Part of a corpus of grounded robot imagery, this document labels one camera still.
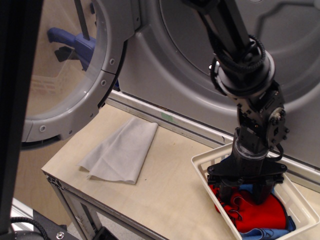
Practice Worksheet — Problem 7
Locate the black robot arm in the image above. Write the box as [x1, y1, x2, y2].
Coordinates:
[185, 0, 289, 204]

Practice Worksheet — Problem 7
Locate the grey round machine door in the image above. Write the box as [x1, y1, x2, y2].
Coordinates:
[21, 0, 140, 151]

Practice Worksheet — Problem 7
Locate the red cloth black trim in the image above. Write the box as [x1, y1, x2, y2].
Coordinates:
[209, 185, 289, 233]

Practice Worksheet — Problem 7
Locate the grey laundry machine body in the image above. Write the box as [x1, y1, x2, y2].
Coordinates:
[112, 0, 320, 190]

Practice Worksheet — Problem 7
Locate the black base with cable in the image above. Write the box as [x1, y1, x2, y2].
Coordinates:
[10, 208, 78, 240]

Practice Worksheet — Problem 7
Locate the dark blue cloth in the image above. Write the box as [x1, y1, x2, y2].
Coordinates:
[240, 217, 296, 240]

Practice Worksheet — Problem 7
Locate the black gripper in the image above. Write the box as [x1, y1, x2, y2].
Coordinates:
[207, 146, 288, 205]

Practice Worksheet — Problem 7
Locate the blue clamp handle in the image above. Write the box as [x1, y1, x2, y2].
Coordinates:
[47, 27, 96, 71]

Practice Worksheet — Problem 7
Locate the aluminium table frame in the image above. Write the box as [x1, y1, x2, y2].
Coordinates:
[44, 171, 166, 240]

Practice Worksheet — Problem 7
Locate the grey cloth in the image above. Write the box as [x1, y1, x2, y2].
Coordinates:
[77, 117, 158, 185]

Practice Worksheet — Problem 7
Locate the light blue cloth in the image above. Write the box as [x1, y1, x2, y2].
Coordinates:
[221, 156, 277, 197]

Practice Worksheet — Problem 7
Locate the white plastic basket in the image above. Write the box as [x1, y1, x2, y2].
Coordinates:
[191, 143, 320, 240]

